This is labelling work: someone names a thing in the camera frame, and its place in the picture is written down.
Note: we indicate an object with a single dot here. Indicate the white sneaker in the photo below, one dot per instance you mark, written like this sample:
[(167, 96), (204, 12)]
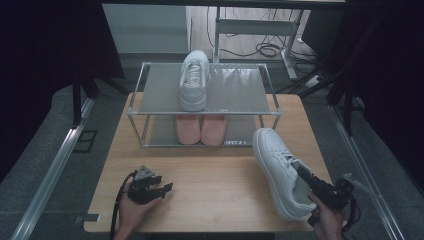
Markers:
[(276, 163), (193, 96)]

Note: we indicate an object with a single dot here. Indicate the pink slipper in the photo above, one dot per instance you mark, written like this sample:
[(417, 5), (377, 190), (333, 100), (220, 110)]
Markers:
[(214, 130), (188, 130)]

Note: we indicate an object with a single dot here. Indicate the metal shoe rack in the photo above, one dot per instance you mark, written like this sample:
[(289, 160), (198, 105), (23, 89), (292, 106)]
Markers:
[(233, 90)]

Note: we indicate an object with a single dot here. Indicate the black computer case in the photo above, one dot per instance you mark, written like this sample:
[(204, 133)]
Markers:
[(321, 30)]

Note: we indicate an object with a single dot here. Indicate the white cabinet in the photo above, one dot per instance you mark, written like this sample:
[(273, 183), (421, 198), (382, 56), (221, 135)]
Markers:
[(146, 30)]

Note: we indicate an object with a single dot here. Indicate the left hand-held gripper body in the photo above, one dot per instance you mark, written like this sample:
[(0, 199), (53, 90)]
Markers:
[(141, 191)]

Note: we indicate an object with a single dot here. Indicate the dark curtain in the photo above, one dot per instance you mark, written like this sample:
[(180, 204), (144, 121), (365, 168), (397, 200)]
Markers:
[(393, 83), (40, 66)]

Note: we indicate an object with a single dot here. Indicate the aluminium floor rail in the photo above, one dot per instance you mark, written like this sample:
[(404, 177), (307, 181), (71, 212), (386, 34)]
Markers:
[(60, 156), (360, 160)]

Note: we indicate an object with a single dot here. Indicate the person's left hand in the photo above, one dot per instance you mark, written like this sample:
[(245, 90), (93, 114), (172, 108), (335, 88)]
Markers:
[(133, 213)]

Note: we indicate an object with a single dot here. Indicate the white desk frame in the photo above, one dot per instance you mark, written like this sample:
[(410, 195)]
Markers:
[(253, 27)]

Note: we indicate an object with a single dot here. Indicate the person's right hand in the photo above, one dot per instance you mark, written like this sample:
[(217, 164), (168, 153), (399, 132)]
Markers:
[(330, 223)]

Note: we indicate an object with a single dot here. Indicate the black stand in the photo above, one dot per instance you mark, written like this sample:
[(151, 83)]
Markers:
[(348, 113), (77, 103)]

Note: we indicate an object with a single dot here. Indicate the white power strip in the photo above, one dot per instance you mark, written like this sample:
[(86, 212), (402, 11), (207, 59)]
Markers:
[(315, 81)]

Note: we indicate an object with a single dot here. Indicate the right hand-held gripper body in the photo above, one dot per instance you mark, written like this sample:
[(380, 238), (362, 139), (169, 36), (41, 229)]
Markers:
[(330, 196)]

